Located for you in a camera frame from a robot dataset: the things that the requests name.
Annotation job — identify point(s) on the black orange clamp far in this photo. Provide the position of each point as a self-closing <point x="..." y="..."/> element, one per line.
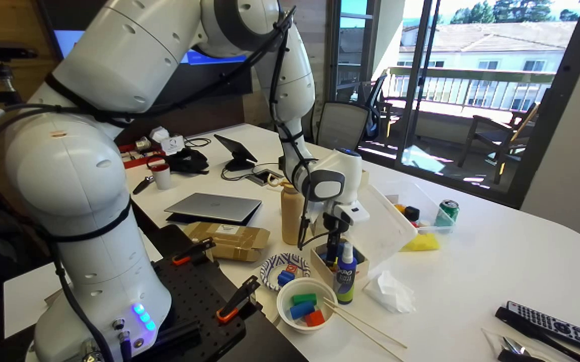
<point x="195" y="254"/>

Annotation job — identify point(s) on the cardboard box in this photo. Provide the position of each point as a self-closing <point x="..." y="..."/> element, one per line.
<point x="231" y="243"/>

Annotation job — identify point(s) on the white paper cup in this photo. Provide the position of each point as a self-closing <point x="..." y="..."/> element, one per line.
<point x="162" y="176"/>

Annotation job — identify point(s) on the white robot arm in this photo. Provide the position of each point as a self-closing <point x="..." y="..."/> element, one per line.
<point x="63" y="160"/>

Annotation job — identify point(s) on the blue cylinder in bowl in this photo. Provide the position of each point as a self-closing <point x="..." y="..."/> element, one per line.
<point x="300" y="311"/>

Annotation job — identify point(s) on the silver Dell laptop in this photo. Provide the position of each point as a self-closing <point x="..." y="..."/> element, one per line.
<point x="213" y="208"/>

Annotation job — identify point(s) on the blue patterned paper plate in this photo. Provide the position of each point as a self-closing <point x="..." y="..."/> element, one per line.
<point x="273" y="267"/>

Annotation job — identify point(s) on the black tablet on stand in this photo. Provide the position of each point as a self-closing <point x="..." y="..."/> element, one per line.
<point x="239" y="156"/>

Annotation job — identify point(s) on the black keyboard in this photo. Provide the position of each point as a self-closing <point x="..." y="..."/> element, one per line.
<point x="538" y="324"/>

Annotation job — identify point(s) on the wooden chopstick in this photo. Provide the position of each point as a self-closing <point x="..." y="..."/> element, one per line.
<point x="370" y="324"/>
<point x="383" y="340"/>

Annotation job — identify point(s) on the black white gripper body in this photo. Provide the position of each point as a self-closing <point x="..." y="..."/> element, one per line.
<point x="331" y="190"/>

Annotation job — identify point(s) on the white bowl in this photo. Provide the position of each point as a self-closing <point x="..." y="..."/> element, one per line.
<point x="305" y="287"/>

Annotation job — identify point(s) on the office chair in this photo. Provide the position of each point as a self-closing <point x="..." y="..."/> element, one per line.
<point x="341" y="125"/>

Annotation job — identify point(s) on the red block in bowl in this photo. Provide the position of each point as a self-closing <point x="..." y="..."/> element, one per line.
<point x="315" y="319"/>

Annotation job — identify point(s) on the green cylinder in bowl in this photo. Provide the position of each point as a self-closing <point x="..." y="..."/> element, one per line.
<point x="303" y="299"/>

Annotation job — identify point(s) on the blue cube on plate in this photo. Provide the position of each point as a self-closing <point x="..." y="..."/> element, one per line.
<point x="284" y="278"/>

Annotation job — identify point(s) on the teal can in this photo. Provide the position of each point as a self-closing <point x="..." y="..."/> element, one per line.
<point x="447" y="215"/>

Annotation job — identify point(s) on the black orange clamp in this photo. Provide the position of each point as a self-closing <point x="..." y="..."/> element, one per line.
<point x="241" y="303"/>
<point x="195" y="254"/>

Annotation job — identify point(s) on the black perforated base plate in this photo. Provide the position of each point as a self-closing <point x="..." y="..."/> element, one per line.
<point x="190" y="335"/>

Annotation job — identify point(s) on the wooden chopstick lower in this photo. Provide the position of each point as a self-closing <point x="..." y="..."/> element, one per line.
<point x="383" y="340"/>

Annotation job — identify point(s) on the black orange clamp near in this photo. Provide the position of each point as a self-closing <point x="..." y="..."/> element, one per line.
<point x="241" y="303"/>

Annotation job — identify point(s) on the yellow sponge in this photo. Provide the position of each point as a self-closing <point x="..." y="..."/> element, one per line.
<point x="423" y="243"/>

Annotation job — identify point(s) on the wooden chopstick upper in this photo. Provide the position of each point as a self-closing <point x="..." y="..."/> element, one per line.
<point x="370" y="324"/>

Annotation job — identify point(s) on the blue glue bottle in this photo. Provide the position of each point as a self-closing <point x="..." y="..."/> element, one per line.
<point x="345" y="275"/>

